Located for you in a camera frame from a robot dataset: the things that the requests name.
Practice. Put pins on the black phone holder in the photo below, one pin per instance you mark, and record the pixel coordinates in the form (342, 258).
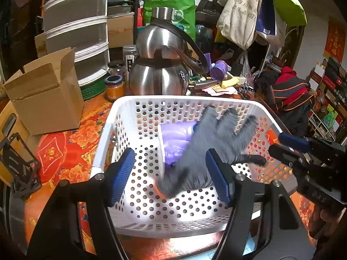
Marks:
(19, 165)

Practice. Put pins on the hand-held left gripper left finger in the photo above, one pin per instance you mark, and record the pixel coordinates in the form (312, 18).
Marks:
(123, 176)

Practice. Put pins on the large water bottle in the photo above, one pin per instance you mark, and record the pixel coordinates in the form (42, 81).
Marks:
(203, 39)

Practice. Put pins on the closed cardboard box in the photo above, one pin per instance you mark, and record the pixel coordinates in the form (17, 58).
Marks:
(120, 31)

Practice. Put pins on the person's right hand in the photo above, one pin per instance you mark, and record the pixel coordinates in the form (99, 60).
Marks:
(324, 220)

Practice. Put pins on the purple soft packet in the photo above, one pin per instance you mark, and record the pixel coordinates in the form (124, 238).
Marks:
(176, 138)

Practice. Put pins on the dark jar with black lid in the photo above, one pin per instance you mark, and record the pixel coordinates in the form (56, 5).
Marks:
(116, 69)

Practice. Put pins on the light blue packet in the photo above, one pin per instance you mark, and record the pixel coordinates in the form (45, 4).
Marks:
(250, 246)

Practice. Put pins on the white perforated plastic basket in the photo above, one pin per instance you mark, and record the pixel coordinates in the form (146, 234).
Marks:
(141, 203)

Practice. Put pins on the yellow oblong item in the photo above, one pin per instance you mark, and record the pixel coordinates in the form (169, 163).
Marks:
(230, 82)

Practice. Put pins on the translucent plastic drawer tower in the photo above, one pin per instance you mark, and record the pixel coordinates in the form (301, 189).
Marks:
(78, 32)

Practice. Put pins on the red floral tablecloth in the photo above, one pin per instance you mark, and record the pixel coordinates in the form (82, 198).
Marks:
(65, 154)

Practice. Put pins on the beige canvas tote bag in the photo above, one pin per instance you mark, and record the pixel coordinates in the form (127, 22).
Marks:
(238, 16)

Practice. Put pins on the purple cup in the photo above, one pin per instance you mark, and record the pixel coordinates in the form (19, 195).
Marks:
(218, 70)

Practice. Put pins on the green plastic basket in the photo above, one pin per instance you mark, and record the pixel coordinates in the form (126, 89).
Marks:
(93, 89)

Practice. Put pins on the stainless steel kettle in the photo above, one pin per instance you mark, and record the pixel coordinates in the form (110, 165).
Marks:
(154, 70)

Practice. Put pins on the tall glass jar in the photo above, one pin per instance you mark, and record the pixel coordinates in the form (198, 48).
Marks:
(129, 57)

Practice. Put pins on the open cardboard box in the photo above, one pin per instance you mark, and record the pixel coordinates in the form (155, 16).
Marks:
(46, 105)

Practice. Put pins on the red black backpack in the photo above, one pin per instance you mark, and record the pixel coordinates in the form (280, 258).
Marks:
(291, 92)

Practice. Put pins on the grey knit glove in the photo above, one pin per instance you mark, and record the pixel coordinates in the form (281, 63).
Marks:
(211, 140)

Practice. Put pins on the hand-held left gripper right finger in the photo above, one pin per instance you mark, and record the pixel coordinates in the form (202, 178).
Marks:
(218, 178)

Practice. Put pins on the red wall poster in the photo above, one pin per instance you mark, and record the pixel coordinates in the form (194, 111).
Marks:
(335, 40)

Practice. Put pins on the shelf of boxes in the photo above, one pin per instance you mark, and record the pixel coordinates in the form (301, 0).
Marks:
(329, 97)

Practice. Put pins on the bright green bag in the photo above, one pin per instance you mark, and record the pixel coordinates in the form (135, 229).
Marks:
(287, 0)

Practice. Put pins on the dark blue bag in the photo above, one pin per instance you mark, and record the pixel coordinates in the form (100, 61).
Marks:
(267, 13)

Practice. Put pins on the orange jar with blue lid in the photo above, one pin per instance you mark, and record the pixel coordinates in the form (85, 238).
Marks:
(114, 89)

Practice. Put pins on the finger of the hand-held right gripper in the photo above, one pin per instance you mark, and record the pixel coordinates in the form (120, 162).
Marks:
(284, 154)
(294, 140)

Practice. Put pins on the green shopping bag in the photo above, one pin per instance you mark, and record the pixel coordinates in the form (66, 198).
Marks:
(184, 13)

